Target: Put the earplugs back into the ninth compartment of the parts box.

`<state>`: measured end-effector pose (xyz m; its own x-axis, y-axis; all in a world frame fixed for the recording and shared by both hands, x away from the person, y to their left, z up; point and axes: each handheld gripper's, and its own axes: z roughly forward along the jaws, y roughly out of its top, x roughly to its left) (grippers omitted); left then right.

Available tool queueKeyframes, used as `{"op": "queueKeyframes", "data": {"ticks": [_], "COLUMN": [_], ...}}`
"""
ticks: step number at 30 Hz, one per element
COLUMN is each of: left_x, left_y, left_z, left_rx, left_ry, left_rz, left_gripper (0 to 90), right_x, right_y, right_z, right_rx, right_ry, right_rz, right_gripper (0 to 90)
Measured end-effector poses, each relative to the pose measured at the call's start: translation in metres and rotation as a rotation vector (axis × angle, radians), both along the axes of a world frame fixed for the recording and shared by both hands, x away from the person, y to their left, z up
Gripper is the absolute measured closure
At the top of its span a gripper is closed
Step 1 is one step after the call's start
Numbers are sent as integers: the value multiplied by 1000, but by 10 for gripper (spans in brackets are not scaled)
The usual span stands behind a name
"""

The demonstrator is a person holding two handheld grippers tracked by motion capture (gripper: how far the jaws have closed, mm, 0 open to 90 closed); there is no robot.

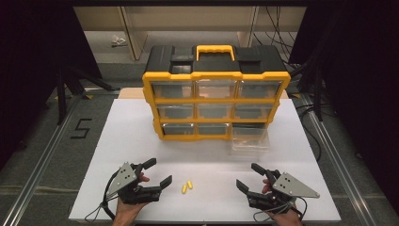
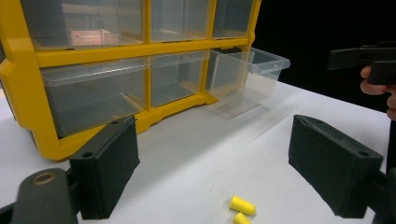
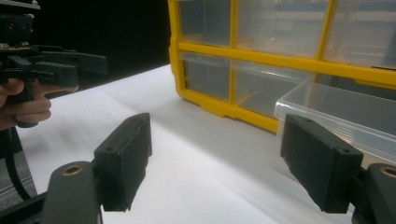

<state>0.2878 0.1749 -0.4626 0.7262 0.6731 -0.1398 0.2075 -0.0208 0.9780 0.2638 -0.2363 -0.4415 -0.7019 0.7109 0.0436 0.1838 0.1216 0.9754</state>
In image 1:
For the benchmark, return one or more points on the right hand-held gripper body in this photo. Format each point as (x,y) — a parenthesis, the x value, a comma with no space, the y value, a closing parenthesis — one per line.
(291,188)

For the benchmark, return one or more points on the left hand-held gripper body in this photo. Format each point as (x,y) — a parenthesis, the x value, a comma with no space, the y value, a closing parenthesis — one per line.
(125,179)

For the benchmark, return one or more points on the small yellow foam earplug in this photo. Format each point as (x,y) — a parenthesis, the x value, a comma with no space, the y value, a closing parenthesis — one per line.
(184,189)
(189,184)

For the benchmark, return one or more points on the clear plastic drawer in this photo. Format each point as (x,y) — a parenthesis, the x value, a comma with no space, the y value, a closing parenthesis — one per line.
(249,142)

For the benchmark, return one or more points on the yellow black storage organizer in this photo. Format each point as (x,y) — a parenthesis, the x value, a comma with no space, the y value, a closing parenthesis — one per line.
(216,101)

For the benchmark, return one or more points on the person's right hand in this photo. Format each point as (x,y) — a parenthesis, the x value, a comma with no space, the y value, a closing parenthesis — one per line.
(287,218)

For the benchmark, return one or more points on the person's left hand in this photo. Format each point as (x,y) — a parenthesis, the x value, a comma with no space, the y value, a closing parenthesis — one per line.
(127,212)

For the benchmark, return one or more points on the set of clear organizer drawers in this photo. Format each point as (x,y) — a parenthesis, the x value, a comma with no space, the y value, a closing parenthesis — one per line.
(175,110)

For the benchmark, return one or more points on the black tape floor numeral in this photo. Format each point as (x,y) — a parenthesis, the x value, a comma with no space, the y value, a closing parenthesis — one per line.
(82,128)

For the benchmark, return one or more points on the black metal stand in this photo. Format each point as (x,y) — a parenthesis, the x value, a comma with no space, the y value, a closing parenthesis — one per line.
(61,100)

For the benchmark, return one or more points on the crumpled white paper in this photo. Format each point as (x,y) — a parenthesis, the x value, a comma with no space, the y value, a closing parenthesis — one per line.
(118,40)

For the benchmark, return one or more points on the black curtain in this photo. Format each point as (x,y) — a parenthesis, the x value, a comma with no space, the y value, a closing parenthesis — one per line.
(31,62)
(360,78)

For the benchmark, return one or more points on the aluminium floor rail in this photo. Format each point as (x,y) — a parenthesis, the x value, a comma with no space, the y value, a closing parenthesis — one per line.
(37,172)
(342,163)

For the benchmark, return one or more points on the beige wooden furniture frame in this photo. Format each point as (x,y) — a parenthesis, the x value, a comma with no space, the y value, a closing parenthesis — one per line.
(135,34)

